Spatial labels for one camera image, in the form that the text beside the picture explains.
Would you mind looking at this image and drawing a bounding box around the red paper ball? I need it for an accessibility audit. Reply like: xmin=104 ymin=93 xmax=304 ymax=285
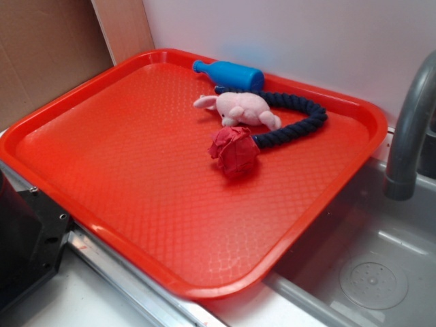
xmin=208 ymin=127 xmax=260 ymax=178

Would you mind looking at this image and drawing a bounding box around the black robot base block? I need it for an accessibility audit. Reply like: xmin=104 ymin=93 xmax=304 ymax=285
xmin=1 ymin=174 xmax=72 ymax=313

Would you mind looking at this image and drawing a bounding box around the pink plush pig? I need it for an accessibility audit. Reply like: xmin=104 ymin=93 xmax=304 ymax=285
xmin=193 ymin=92 xmax=282 ymax=131

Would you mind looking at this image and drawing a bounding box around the blue plastic toy bottle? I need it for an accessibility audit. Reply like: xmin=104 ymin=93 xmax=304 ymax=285
xmin=192 ymin=60 xmax=265 ymax=91

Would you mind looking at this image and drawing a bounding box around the red plastic tray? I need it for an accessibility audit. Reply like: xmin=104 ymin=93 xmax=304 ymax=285
xmin=1 ymin=49 xmax=388 ymax=300

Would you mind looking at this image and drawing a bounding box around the grey faucet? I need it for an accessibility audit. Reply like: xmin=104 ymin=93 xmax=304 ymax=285
xmin=383 ymin=52 xmax=435 ymax=201

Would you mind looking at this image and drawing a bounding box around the grey sink basin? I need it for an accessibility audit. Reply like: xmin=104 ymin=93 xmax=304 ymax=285
xmin=265 ymin=159 xmax=435 ymax=326

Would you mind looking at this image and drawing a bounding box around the round sink drain cover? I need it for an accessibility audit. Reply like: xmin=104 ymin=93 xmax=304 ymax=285
xmin=339 ymin=255 xmax=408 ymax=310

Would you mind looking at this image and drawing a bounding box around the brown cardboard panel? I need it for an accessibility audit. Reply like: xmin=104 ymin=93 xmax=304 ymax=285
xmin=1 ymin=1 xmax=112 ymax=130

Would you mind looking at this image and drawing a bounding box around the dark blue braided rope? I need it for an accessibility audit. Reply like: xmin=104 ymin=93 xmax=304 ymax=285
xmin=214 ymin=84 xmax=328 ymax=147

